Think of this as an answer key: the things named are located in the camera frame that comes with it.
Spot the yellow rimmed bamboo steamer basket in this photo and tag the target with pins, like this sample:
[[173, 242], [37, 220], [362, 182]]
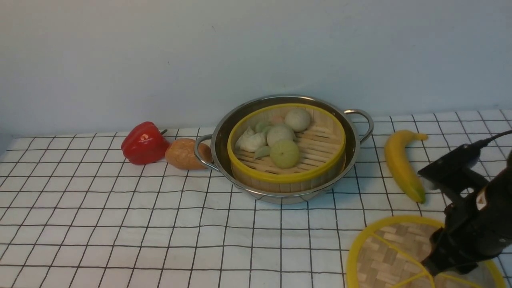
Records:
[[321, 146]]

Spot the yellow woven bamboo steamer lid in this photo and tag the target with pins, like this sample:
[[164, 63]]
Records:
[[388, 254]]

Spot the small green dumpling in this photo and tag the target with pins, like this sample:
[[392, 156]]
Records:
[[261, 152]]

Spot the white black grid tablecloth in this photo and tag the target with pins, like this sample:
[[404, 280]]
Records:
[[75, 214]]

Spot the white folded dumpling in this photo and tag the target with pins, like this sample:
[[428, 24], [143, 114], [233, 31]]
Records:
[[251, 141]]

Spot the pale green steamed bun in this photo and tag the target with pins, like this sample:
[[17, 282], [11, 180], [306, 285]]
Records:
[[285, 153]]

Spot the pink shrimp dumpling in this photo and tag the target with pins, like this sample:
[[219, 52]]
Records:
[[277, 120]]

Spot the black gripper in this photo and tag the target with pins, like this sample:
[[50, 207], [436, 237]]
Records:
[[475, 230]]

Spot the brown bread roll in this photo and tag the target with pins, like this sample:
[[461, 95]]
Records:
[[180, 154]]

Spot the yellow banana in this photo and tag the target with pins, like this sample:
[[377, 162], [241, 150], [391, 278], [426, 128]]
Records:
[[399, 166]]

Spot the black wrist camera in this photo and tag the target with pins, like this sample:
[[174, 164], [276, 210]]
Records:
[[452, 173]]

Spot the red bell pepper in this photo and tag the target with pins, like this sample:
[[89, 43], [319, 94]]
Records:
[[145, 144]]

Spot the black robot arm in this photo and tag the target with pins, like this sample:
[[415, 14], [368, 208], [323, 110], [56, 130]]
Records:
[[477, 225]]

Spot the white steamed bun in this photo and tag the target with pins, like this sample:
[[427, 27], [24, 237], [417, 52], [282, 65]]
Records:
[[279, 132], [298, 120]]

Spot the stainless steel pot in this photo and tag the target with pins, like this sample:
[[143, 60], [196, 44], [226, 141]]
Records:
[[211, 150]]

